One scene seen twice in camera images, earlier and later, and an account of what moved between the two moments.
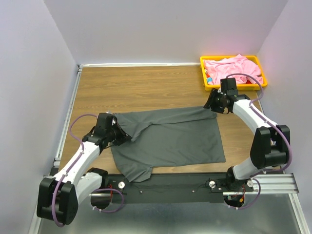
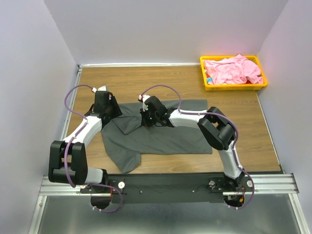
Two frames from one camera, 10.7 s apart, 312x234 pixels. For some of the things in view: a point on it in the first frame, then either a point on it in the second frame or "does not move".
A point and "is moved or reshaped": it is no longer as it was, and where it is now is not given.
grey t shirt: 166,137 is moved or reshaped
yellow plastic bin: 208,87 does not move
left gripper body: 111,133 -> 113,109
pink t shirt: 239,67 does not move
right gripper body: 218,107 -> 148,119
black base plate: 169,188 does not move
